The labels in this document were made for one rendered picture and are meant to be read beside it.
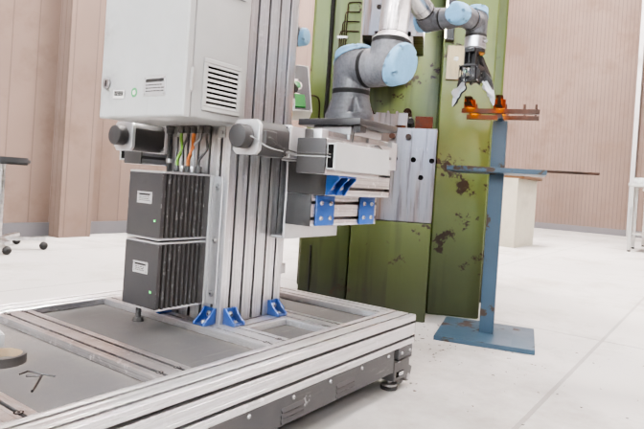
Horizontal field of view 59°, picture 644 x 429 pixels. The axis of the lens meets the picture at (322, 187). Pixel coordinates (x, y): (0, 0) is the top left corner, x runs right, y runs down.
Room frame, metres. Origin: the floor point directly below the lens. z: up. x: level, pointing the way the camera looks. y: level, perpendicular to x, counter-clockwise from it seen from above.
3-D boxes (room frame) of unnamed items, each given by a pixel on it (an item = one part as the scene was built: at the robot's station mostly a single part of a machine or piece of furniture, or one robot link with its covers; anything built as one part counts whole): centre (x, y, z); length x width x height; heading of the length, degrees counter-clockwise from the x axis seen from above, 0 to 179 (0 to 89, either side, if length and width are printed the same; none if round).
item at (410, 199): (2.98, -0.39, 0.69); 0.56 x 0.38 x 0.45; 170
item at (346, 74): (1.75, -0.07, 0.98); 0.13 x 0.12 x 0.14; 46
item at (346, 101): (1.76, -0.07, 0.87); 0.15 x 0.15 x 0.10
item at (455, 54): (2.85, -0.63, 1.27); 0.09 x 0.02 x 0.17; 80
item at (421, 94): (3.29, -0.43, 1.37); 0.41 x 0.10 x 0.91; 80
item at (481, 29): (2.02, -0.51, 1.23); 0.09 x 0.08 x 0.11; 136
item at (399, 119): (2.98, -0.33, 0.96); 0.42 x 0.20 x 0.09; 170
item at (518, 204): (7.89, -1.55, 0.43); 2.67 x 0.82 x 0.87; 54
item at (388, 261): (2.98, -0.39, 0.23); 0.56 x 0.38 x 0.47; 170
